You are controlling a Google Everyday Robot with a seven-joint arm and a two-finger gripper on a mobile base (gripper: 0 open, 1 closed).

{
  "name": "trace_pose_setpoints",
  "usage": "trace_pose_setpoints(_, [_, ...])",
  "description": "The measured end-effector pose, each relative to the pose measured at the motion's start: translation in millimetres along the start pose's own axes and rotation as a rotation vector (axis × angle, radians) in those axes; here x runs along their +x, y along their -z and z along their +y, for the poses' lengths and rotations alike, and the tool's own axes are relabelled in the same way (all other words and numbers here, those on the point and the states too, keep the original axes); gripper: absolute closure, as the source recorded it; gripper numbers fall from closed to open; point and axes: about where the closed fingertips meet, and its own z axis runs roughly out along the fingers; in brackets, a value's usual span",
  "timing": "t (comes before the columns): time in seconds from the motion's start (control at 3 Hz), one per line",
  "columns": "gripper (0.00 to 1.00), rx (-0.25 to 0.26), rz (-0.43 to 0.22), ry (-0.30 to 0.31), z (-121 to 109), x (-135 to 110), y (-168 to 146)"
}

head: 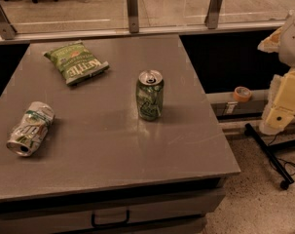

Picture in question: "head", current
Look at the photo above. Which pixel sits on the crushed white green can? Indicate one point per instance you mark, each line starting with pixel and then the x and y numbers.
pixel 26 137

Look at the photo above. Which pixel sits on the black drawer handle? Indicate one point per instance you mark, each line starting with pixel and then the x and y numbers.
pixel 109 218

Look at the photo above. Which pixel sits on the green jalapeno chip bag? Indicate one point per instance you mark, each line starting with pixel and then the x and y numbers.
pixel 75 62

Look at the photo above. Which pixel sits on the metal bracket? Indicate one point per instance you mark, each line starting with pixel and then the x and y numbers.
pixel 7 30
pixel 213 12
pixel 133 17

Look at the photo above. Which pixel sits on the middle metal bracket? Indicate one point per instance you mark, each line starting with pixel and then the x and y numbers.
pixel 133 17

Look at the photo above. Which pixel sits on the left metal bracket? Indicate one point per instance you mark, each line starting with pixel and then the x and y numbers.
pixel 7 30

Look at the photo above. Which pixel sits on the grey drawer front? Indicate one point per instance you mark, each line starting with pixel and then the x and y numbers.
pixel 174 213

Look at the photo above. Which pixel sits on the orange tape roll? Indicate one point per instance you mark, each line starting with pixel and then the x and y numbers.
pixel 242 94

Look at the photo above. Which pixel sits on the green soda can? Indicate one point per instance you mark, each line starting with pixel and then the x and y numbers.
pixel 150 94

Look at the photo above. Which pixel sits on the black wheeled stand base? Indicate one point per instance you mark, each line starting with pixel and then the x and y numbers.
pixel 270 151

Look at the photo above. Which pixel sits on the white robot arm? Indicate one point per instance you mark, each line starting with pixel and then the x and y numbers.
pixel 286 53

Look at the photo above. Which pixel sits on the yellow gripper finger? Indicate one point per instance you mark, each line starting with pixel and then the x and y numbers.
pixel 280 109
pixel 271 43

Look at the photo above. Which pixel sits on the right metal bracket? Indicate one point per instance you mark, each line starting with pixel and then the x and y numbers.
pixel 213 12

